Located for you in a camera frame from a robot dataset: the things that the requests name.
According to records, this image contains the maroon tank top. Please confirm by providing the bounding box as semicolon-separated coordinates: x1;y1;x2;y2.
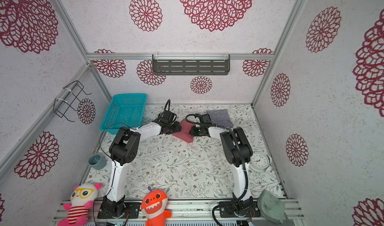
173;119;194;143

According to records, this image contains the blue white striped tank top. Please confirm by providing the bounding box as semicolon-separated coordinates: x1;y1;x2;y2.
207;109;234;128

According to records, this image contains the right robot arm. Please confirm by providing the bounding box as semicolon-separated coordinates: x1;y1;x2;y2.
185;114;253;209

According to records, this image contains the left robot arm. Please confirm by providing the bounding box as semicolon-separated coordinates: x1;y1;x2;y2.
101;110;181;215

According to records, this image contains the teal plastic basket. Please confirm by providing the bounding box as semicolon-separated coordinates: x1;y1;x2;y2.
100;93;147;135

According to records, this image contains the floral tablecloth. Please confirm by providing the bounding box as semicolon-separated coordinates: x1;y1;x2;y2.
85;104;286;200

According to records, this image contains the white alarm clock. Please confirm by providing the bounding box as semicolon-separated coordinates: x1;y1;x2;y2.
250;152;273;173

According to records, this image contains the grey-green cup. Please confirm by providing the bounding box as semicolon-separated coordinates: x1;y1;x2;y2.
88;153;107;171

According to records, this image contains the red monster plush toy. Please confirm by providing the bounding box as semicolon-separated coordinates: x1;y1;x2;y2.
141;186;172;226

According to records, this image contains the green cloth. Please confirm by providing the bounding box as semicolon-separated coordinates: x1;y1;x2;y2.
257;190;286;225

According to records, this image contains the white pink plush doll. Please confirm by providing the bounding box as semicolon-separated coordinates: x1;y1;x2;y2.
58;183;102;226

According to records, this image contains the grey wall shelf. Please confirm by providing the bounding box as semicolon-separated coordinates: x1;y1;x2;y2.
152;54;231;76

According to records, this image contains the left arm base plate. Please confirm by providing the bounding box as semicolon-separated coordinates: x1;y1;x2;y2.
97;201;141;219

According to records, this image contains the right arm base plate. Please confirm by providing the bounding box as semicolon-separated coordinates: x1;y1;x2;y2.
219;198;261;218

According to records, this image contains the black wire wall rack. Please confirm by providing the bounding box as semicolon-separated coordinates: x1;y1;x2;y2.
53;80;91;122

